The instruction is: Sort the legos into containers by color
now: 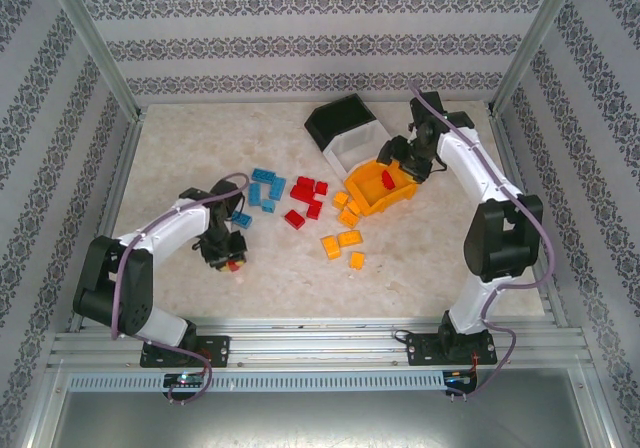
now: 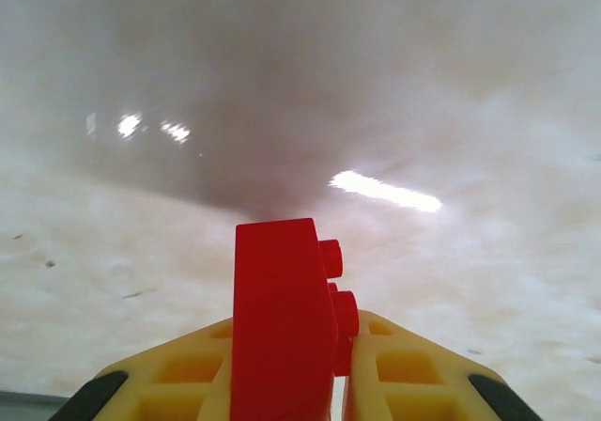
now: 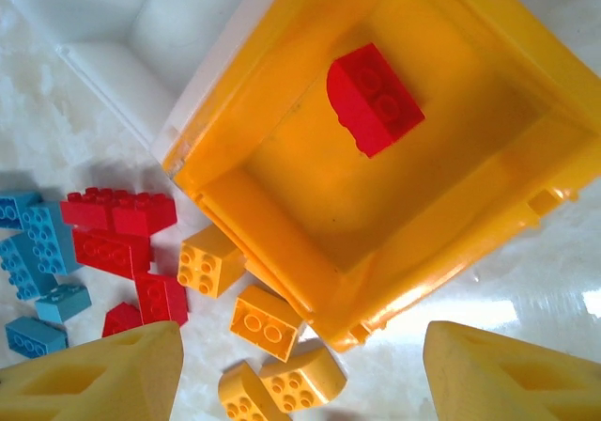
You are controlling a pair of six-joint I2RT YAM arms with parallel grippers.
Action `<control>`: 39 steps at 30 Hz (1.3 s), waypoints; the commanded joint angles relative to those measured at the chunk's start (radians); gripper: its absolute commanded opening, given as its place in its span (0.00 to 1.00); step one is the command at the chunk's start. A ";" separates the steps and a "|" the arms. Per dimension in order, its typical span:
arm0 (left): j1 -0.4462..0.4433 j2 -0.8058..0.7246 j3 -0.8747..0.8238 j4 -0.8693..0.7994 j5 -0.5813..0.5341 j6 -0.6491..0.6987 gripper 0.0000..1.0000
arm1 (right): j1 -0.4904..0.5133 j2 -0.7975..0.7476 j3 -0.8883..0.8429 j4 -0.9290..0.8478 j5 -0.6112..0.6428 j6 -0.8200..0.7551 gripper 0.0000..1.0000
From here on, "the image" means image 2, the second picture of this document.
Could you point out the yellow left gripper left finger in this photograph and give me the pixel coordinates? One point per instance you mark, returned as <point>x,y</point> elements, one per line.
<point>141,393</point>

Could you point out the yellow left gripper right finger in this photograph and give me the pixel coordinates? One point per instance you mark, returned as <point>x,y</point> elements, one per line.
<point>422,397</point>

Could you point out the red lego brick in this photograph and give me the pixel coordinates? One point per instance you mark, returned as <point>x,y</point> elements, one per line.
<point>277,299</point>

